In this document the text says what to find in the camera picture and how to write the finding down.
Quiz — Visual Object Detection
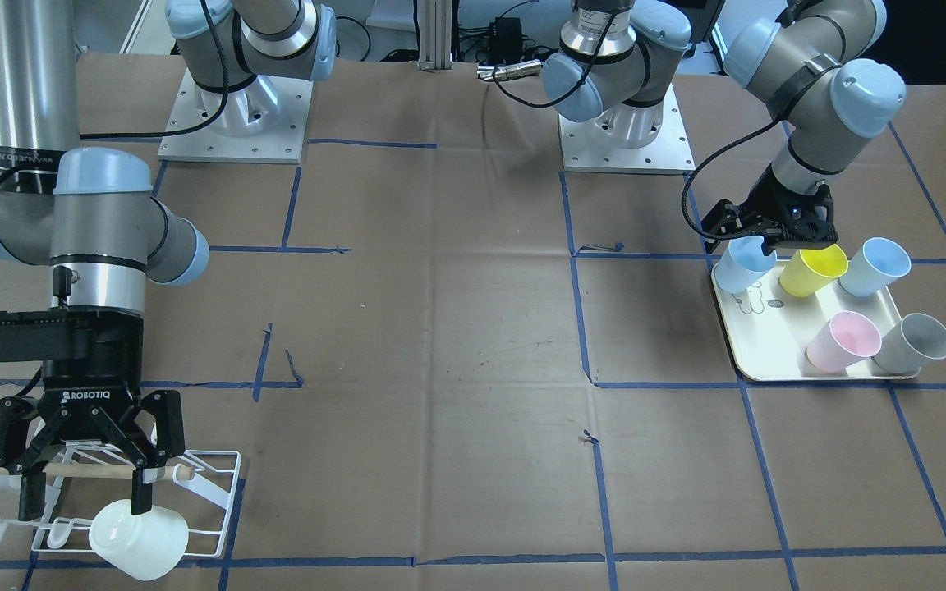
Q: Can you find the pink cup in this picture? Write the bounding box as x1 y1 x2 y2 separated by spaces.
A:
805 310 883 373

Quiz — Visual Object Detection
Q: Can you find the light blue cup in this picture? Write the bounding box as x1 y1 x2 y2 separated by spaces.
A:
838 238 912 298
713 236 778 293

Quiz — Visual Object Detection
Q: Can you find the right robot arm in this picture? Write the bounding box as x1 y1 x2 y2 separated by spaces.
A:
0 1 209 521

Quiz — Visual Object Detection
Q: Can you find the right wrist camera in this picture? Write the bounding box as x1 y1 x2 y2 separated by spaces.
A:
0 313 76 363

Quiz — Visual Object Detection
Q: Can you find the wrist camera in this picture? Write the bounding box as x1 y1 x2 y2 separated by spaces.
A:
701 199 757 254
0 313 76 363

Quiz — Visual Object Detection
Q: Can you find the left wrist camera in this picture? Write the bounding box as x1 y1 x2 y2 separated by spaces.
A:
701 199 757 254

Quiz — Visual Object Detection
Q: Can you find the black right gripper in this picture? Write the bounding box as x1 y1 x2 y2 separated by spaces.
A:
0 310 186 521

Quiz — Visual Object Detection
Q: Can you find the yellow cup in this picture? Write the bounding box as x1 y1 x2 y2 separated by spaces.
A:
778 245 849 298

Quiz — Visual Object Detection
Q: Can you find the white wire cup rack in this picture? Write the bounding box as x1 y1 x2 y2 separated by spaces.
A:
0 444 243 560

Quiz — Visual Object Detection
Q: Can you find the white ikea cup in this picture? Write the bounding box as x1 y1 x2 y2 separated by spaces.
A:
89 500 189 581

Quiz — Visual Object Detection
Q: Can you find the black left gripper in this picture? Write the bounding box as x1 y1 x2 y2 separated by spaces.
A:
757 168 838 251

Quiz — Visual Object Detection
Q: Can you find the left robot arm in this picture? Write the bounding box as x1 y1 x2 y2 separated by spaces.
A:
541 1 907 254

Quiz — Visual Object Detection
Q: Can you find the cream rabbit tray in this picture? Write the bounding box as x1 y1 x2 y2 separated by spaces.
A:
713 261 920 382

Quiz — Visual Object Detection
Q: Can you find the grey cup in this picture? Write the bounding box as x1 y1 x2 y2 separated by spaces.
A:
872 313 946 374

